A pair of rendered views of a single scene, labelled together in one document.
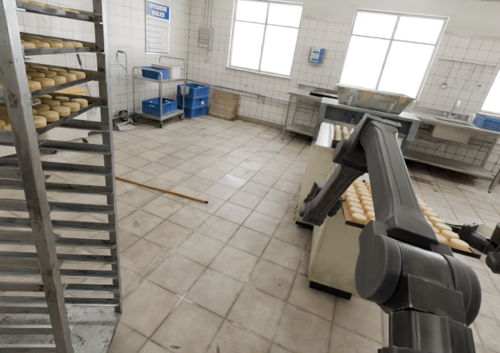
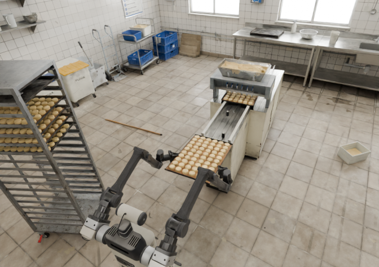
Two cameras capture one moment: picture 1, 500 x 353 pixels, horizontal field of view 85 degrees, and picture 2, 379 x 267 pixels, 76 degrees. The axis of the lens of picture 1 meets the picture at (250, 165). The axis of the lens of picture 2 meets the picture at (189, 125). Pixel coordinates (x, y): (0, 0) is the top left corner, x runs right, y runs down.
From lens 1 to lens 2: 147 cm
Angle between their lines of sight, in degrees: 19
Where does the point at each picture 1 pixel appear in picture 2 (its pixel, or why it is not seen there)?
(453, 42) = not seen: outside the picture
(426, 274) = (106, 199)
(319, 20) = not seen: outside the picture
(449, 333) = (100, 208)
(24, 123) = (47, 152)
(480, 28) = not seen: outside the picture
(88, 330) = (93, 203)
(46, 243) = (62, 180)
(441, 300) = (104, 203)
